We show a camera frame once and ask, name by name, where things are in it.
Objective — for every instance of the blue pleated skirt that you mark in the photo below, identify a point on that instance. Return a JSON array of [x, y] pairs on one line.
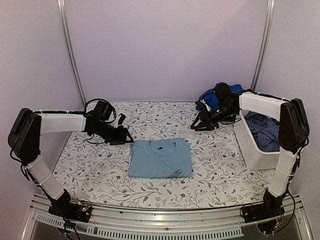
[[210, 98]]

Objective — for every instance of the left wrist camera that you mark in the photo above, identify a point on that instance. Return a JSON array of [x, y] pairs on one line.
[[120, 119]]

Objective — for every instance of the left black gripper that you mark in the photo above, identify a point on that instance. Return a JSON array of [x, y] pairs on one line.
[[121, 138]]

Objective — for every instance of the light blue shirt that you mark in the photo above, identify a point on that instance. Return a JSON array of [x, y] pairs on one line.
[[160, 159]]

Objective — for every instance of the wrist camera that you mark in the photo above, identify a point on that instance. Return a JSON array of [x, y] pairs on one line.
[[202, 105], [120, 119]]

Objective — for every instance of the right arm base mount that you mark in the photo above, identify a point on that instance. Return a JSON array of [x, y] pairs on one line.
[[270, 207]]

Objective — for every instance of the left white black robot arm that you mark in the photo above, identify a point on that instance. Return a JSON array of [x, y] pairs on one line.
[[25, 138]]

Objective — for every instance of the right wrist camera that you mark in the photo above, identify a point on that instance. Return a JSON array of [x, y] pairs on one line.
[[202, 105]]

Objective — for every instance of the dark blue checkered garment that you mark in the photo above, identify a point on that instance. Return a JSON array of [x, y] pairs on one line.
[[265, 131]]

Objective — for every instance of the aluminium frame post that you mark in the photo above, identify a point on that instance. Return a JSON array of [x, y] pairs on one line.
[[264, 43], [61, 6]]

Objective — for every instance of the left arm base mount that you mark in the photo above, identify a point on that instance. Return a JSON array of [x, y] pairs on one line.
[[63, 207]]

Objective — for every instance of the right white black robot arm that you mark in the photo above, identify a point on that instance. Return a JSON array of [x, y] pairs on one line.
[[293, 133]]

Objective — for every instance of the white plastic laundry basket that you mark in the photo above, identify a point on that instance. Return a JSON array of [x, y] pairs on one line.
[[254, 158]]

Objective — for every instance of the left aluminium frame post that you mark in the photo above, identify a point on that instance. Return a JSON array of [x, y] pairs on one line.
[[61, 6]]

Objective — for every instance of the right aluminium frame post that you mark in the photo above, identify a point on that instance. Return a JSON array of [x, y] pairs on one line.
[[264, 43]]

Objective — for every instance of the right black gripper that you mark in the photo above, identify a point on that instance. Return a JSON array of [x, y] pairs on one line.
[[202, 124]]

